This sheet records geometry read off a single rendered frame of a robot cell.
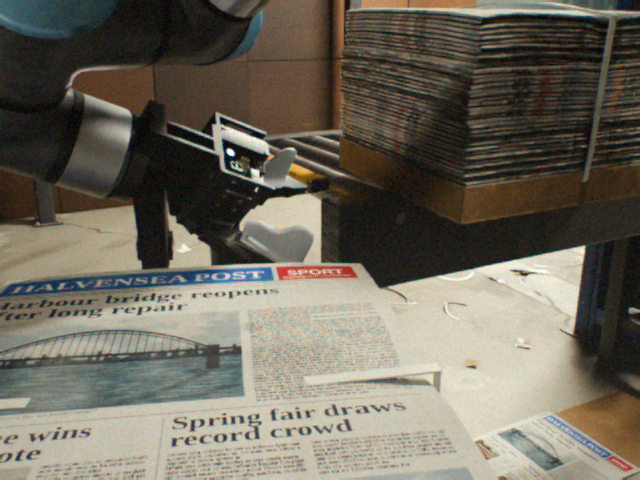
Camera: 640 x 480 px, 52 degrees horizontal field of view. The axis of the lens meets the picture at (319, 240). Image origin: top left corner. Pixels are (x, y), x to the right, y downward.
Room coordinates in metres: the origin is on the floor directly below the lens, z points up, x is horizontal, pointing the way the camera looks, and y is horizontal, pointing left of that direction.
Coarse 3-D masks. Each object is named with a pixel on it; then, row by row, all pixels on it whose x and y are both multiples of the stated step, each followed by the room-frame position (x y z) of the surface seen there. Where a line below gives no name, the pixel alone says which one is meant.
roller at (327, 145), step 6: (312, 138) 1.30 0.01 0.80; (318, 138) 1.29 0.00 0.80; (324, 138) 1.28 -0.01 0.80; (312, 144) 1.28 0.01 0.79; (318, 144) 1.26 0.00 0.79; (324, 144) 1.24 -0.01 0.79; (330, 144) 1.23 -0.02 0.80; (336, 144) 1.22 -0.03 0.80; (324, 150) 1.23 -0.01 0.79; (330, 150) 1.21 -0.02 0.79; (336, 150) 1.19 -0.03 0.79
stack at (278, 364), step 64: (0, 320) 0.39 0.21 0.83; (64, 320) 0.39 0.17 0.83; (128, 320) 0.39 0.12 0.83; (192, 320) 0.39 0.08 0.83; (256, 320) 0.39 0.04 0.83; (320, 320) 0.39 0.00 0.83; (384, 320) 0.39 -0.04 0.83; (0, 384) 0.31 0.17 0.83; (64, 384) 0.31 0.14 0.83; (128, 384) 0.31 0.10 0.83; (192, 384) 0.31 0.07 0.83; (256, 384) 0.31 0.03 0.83; (320, 384) 0.31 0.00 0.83; (384, 384) 0.31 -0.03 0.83; (0, 448) 0.25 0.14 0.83; (64, 448) 0.25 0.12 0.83; (128, 448) 0.25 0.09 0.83; (192, 448) 0.25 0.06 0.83; (256, 448) 0.25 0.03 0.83; (320, 448) 0.25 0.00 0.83; (384, 448) 0.25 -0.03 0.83; (448, 448) 0.25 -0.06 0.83
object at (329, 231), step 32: (384, 192) 0.84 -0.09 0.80; (352, 224) 0.78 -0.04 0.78; (384, 224) 0.80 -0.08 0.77; (416, 224) 0.82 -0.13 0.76; (448, 224) 0.85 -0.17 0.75; (480, 224) 0.87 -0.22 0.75; (512, 224) 0.90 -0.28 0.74; (544, 224) 0.93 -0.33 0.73; (576, 224) 0.96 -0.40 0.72; (608, 224) 1.00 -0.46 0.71; (352, 256) 0.78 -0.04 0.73; (384, 256) 0.80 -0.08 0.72; (416, 256) 0.82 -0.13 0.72; (448, 256) 0.85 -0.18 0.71; (480, 256) 0.88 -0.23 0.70; (512, 256) 0.90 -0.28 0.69
